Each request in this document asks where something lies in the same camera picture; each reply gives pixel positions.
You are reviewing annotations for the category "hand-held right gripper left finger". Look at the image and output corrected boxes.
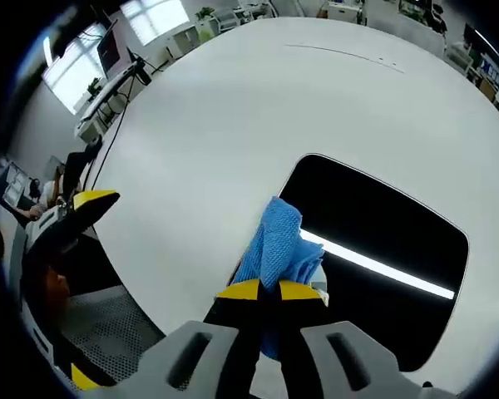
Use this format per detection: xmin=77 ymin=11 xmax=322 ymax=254
xmin=136 ymin=278 xmax=261 ymax=399

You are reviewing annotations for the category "person's left hand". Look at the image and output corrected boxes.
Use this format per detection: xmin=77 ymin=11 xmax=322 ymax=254
xmin=44 ymin=264 xmax=73 ymax=303

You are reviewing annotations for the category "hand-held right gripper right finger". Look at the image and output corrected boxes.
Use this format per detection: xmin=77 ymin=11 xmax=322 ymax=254
xmin=278 ymin=280 xmax=442 ymax=399

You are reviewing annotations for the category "white side desk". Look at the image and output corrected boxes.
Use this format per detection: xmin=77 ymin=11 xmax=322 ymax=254
xmin=73 ymin=76 xmax=128 ymax=132

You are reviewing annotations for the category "black tripod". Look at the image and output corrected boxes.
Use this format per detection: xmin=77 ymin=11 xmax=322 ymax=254
xmin=102 ymin=47 xmax=164 ymax=128

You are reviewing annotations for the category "window with blinds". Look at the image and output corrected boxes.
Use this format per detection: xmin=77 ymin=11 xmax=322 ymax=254
xmin=120 ymin=0 xmax=191 ymax=46
xmin=42 ymin=22 xmax=109 ymax=116

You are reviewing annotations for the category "black rectangular mirror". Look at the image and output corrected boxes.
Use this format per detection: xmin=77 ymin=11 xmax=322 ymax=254
xmin=276 ymin=153 xmax=471 ymax=373

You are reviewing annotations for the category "computer monitor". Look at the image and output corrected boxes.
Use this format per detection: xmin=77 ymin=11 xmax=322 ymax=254
xmin=96 ymin=23 xmax=122 ymax=75

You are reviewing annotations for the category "grey mesh chair seat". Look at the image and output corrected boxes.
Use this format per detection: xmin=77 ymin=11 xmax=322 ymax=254
xmin=60 ymin=285 xmax=166 ymax=372

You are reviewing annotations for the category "white cabinet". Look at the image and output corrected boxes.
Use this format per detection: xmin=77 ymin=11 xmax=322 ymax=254
xmin=171 ymin=22 xmax=201 ymax=56

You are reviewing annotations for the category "blue cleaning cloth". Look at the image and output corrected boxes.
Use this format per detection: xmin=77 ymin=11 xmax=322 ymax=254
xmin=231 ymin=196 xmax=329 ymax=361

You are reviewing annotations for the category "dark office chair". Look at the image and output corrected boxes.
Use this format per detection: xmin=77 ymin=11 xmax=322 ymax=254
xmin=61 ymin=140 xmax=104 ymax=197

